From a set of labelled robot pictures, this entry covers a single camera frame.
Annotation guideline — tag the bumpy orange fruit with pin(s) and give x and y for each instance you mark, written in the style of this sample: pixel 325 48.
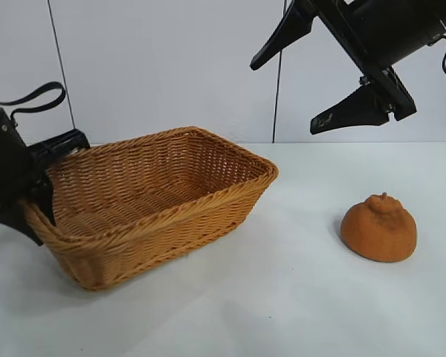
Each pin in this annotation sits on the bumpy orange fruit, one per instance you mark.
pixel 379 230

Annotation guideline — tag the woven wicker basket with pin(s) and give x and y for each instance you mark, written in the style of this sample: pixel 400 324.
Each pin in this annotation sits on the woven wicker basket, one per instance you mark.
pixel 152 230

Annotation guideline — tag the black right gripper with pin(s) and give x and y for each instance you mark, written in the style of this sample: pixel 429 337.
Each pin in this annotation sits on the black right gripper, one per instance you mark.
pixel 394 29

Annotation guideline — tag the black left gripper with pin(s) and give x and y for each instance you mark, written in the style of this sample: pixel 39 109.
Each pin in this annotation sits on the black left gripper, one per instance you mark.
pixel 3 156

